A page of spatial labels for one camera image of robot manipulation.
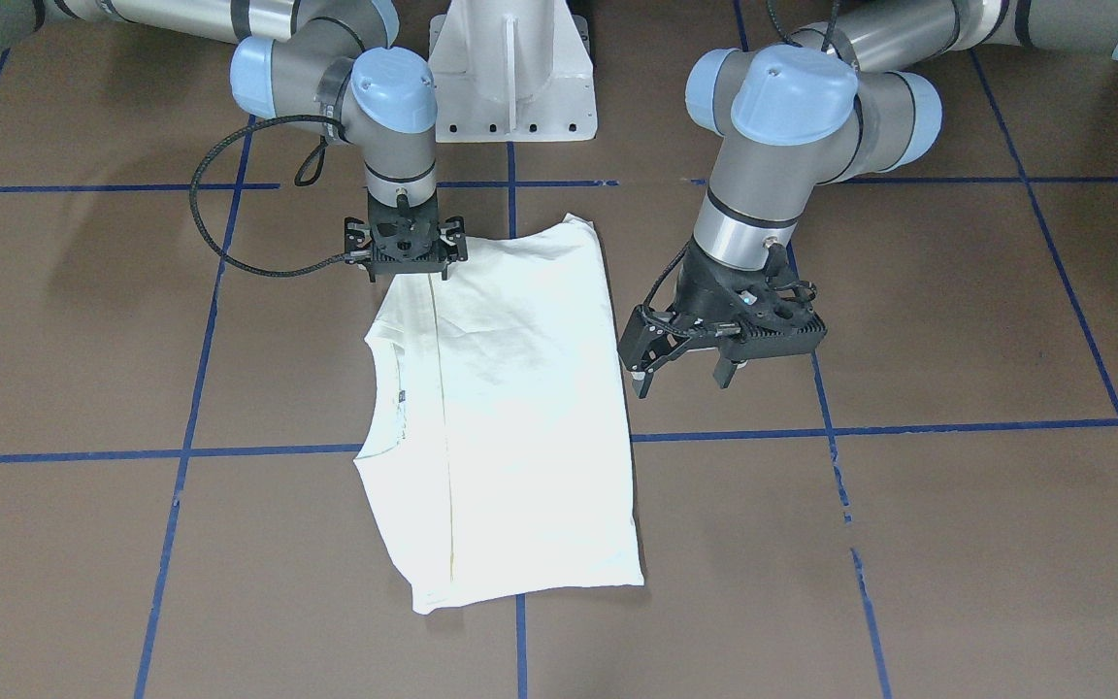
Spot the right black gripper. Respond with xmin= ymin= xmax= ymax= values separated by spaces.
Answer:
xmin=345 ymin=193 xmax=468 ymax=282

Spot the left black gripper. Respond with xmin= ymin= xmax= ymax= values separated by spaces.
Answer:
xmin=617 ymin=243 xmax=827 ymax=399

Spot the white long-sleeve cat shirt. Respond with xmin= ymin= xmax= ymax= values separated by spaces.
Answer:
xmin=356 ymin=216 xmax=644 ymax=615

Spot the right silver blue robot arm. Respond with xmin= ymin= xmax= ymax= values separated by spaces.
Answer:
xmin=0 ymin=1 xmax=468 ymax=276

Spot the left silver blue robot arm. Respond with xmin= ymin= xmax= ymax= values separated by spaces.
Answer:
xmin=618 ymin=1 xmax=1118 ymax=397

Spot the white pedestal column base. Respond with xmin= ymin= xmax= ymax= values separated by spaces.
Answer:
xmin=429 ymin=1 xmax=599 ymax=143

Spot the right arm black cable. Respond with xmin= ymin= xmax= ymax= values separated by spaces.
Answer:
xmin=188 ymin=115 xmax=371 ymax=278

